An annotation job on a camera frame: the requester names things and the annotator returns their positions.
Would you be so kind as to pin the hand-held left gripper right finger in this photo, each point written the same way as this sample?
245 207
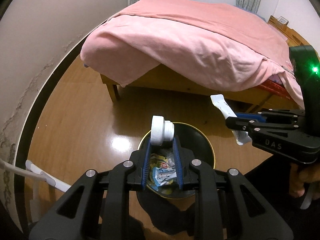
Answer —
178 165

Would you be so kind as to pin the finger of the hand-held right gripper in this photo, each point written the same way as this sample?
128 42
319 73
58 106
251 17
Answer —
250 116
240 126

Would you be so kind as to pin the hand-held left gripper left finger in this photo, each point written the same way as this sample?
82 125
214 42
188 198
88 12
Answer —
147 162

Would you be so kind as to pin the clear plastic bag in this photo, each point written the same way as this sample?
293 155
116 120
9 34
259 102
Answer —
171 160

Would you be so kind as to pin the yellow snack wrapper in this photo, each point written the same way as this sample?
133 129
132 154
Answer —
158 158

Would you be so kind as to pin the blue silver snack wrapper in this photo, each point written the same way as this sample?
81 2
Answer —
162 174

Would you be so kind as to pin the white long packet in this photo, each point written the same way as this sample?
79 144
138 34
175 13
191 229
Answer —
222 105

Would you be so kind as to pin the black round trash bin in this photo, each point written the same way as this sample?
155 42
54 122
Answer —
200 142

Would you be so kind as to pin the white plastic bottle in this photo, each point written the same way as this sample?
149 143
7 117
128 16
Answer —
160 130

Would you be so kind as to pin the person's right hand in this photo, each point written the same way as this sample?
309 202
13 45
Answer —
298 181

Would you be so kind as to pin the bed with pink blanket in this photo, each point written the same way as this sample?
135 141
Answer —
187 42

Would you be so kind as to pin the white pipe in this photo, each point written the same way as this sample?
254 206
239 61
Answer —
50 179

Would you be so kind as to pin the small framed object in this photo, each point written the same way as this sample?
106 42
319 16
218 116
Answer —
282 20

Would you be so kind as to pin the wooden bed frame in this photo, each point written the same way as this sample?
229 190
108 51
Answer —
175 83

